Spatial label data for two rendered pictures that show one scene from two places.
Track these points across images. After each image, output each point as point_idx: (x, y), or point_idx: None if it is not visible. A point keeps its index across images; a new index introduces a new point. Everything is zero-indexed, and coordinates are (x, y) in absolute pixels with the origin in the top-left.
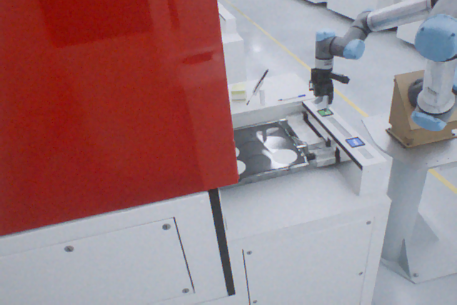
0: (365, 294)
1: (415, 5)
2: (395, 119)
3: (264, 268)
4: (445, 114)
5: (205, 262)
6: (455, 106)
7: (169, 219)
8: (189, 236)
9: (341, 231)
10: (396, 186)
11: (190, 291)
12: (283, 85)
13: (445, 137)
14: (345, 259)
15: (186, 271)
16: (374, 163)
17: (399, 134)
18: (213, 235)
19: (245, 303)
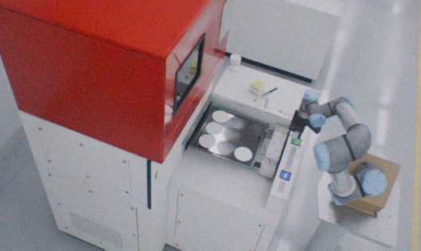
0: None
1: (346, 123)
2: None
3: (188, 208)
4: (340, 198)
5: (139, 186)
6: (357, 198)
7: (126, 160)
8: (133, 171)
9: (241, 218)
10: None
11: (129, 194)
12: (298, 98)
13: (366, 211)
14: (241, 236)
15: (129, 184)
16: (278, 195)
17: None
18: (144, 177)
19: (173, 218)
